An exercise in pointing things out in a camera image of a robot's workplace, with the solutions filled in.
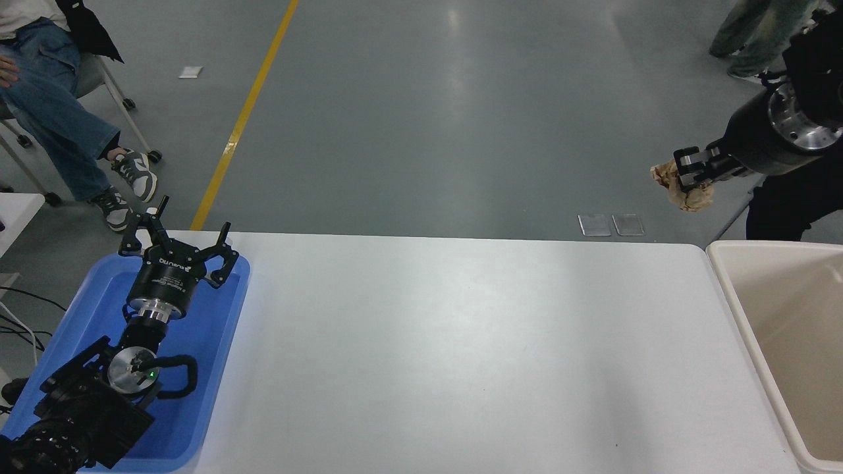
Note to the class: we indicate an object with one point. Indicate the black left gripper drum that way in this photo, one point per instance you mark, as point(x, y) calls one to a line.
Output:
point(164, 280)

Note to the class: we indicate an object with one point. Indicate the black jacket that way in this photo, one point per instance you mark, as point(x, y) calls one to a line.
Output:
point(85, 29)

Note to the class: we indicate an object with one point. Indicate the white paper scrap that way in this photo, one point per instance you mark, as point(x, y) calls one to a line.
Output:
point(190, 72)

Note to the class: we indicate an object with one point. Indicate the blue plastic tray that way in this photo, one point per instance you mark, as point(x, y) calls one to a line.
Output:
point(197, 342)

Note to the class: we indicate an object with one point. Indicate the grey chair with casters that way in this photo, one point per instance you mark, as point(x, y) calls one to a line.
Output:
point(108, 82)

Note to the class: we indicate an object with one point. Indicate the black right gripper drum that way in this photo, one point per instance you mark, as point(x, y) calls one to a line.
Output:
point(757, 145)

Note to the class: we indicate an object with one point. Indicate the large pale bin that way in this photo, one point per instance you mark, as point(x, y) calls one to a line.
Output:
point(797, 329)

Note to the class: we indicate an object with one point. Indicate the small white table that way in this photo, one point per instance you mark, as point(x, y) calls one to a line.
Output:
point(16, 214)

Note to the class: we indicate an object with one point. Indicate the person's hand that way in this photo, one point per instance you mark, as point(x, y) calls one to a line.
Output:
point(6, 71)

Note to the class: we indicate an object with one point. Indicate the small black object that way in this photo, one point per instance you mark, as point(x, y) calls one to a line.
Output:
point(14, 390)

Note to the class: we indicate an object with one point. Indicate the metal floor plate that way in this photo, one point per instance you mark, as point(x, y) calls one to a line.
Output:
point(627, 224)
point(594, 224)

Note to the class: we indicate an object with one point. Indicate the tan paper ball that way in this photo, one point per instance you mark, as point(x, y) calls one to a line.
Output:
point(695, 197)

